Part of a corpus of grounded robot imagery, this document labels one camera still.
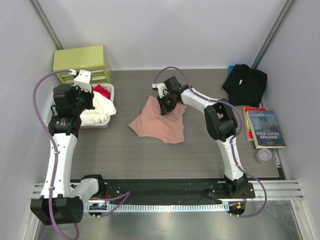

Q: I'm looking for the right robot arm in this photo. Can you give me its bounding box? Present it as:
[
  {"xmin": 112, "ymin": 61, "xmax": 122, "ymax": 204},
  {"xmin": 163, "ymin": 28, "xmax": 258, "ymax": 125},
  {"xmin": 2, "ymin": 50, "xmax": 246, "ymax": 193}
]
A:
[{"xmin": 152, "ymin": 77, "xmax": 248, "ymax": 198}]

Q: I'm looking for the right aluminium corner post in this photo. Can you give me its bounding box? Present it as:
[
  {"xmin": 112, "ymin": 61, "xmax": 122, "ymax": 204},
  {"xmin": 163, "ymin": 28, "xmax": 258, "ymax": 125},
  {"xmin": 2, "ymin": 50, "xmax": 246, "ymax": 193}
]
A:
[{"xmin": 251, "ymin": 0, "xmax": 296, "ymax": 69}]

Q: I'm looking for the red green garment in basket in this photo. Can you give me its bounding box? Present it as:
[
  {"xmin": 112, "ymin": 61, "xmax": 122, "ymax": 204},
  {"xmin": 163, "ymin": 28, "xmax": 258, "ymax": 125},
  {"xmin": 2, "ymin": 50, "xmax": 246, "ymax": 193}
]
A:
[{"xmin": 93, "ymin": 84, "xmax": 111, "ymax": 100}]

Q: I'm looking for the yellow-green drawer box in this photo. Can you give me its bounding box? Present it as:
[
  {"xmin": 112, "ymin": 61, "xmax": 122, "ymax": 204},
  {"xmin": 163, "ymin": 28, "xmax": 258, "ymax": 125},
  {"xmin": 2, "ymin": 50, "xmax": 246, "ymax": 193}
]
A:
[{"xmin": 53, "ymin": 45, "xmax": 111, "ymax": 84}]

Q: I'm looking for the pink printed t-shirt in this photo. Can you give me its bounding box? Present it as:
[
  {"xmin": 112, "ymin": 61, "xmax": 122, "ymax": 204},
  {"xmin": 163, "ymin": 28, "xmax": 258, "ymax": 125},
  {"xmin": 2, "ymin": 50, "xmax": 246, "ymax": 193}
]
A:
[{"xmin": 128, "ymin": 96, "xmax": 186, "ymax": 144}]

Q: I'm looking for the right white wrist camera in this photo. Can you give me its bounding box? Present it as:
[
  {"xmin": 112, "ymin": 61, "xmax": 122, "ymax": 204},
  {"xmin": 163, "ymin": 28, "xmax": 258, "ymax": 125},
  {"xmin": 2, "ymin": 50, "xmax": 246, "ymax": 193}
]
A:
[{"xmin": 152, "ymin": 83, "xmax": 168, "ymax": 98}]

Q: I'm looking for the clear plastic cup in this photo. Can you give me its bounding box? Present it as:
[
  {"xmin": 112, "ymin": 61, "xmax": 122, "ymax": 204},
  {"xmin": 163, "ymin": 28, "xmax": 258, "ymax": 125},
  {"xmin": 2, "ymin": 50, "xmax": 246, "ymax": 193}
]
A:
[{"xmin": 255, "ymin": 148, "xmax": 273, "ymax": 164}]

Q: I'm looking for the aluminium corner post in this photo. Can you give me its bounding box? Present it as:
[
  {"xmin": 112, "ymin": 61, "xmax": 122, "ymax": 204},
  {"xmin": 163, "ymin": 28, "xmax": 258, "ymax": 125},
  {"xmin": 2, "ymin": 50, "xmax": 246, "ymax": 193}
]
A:
[
  {"xmin": 29, "ymin": 0, "xmax": 63, "ymax": 50},
  {"xmin": 251, "ymin": 0, "xmax": 296, "ymax": 69}
]

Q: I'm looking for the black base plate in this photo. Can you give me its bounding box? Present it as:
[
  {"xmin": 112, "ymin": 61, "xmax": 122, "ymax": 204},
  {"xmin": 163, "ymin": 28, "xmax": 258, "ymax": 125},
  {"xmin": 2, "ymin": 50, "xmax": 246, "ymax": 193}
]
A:
[{"xmin": 76, "ymin": 177, "xmax": 256, "ymax": 206}]

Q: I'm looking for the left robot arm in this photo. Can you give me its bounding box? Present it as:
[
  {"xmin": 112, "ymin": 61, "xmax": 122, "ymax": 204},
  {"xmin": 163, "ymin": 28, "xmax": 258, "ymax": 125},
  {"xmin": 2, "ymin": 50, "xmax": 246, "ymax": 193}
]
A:
[{"xmin": 30, "ymin": 84, "xmax": 107, "ymax": 226}]

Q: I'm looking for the blue garment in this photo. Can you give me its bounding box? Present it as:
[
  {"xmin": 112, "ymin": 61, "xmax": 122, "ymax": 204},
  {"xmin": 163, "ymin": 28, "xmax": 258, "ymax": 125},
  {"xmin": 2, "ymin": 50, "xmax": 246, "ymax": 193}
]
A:
[{"xmin": 228, "ymin": 65, "xmax": 235, "ymax": 75}]

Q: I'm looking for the white t-shirt in basket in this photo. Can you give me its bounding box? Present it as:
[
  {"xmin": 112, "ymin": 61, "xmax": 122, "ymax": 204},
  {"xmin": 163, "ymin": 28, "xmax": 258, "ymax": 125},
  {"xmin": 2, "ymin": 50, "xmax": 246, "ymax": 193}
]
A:
[{"xmin": 80, "ymin": 91, "xmax": 117, "ymax": 126}]

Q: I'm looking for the black t-shirt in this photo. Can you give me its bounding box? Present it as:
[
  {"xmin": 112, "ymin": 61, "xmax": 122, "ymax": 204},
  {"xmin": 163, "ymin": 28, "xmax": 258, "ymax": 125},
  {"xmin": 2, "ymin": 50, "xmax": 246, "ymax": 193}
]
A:
[{"xmin": 222, "ymin": 64, "xmax": 268, "ymax": 107}]

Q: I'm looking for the aluminium frame rail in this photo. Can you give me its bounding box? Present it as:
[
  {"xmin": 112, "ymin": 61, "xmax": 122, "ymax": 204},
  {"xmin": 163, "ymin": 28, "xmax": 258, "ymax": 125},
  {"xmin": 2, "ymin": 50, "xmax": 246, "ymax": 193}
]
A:
[{"xmin": 31, "ymin": 180, "xmax": 304, "ymax": 201}]

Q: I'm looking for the left aluminium corner post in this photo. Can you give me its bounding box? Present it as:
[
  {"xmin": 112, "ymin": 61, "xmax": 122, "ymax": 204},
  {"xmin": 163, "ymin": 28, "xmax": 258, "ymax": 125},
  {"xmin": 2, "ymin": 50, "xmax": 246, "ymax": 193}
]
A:
[{"xmin": 29, "ymin": 0, "xmax": 63, "ymax": 50}]

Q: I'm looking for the dark blue book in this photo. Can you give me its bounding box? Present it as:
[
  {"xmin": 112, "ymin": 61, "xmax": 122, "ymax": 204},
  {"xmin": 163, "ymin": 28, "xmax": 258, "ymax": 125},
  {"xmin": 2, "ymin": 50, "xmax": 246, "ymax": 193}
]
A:
[{"xmin": 246, "ymin": 109, "xmax": 286, "ymax": 149}]

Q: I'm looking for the slotted cable duct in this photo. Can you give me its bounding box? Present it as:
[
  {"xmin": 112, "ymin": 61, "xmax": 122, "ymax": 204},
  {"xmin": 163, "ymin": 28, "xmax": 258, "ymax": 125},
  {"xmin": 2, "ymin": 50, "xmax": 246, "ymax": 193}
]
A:
[{"xmin": 84, "ymin": 202, "xmax": 230, "ymax": 214}]

